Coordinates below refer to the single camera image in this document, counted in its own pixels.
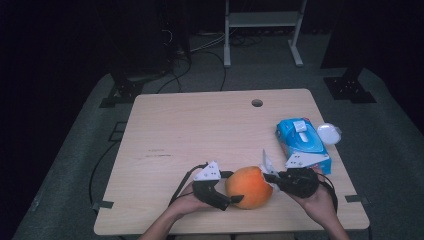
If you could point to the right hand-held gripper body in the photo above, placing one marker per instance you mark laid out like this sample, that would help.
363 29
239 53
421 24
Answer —
300 183

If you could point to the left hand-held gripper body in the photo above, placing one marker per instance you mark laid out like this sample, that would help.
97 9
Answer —
206 193

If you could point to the white wet wipe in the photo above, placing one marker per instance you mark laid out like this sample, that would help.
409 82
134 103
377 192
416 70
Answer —
266 165

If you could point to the orange plush toy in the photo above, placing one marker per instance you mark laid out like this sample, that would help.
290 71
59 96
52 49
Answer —
248 188

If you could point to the blue wet wipes pack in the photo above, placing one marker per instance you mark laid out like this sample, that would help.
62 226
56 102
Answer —
305 146

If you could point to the person's left hand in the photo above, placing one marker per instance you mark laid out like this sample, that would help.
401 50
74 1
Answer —
186 206

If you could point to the person's right hand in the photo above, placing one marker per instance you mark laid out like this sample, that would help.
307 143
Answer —
321 208

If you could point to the black tape piece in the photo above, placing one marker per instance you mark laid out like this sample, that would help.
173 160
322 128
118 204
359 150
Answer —
105 204
355 198

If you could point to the black stand base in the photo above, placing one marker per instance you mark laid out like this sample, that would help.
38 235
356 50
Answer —
125 91
348 88

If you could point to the white metal frame stand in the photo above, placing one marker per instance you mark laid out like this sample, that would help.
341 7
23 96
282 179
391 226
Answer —
260 19

